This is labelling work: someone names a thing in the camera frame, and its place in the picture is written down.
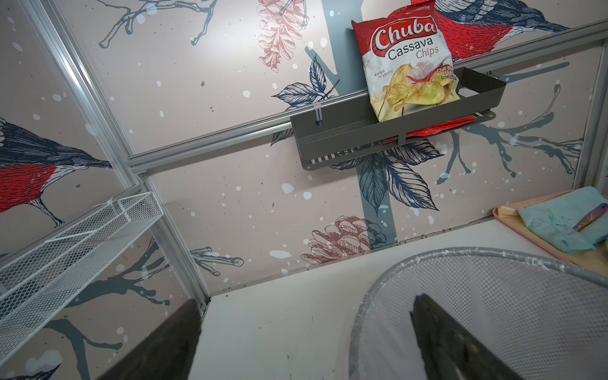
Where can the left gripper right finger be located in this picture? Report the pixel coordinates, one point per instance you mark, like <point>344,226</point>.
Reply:
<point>448,350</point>

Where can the mesh waste bin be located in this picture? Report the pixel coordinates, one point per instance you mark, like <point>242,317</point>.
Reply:
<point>543,318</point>

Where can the black wall basket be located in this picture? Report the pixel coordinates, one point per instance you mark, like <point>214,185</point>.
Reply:
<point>332,133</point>

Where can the red Chuba chips bag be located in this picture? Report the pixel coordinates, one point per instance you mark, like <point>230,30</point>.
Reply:
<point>407,63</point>

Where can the teal folded cloth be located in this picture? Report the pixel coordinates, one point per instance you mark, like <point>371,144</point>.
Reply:
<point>554,220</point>

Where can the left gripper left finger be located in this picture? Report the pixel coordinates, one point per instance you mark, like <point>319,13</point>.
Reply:
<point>168,353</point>

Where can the iridescent pink utensil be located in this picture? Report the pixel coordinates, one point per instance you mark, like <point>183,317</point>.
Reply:
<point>591,217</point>

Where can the white wire mesh shelf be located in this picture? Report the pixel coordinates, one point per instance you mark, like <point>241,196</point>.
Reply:
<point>42,281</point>

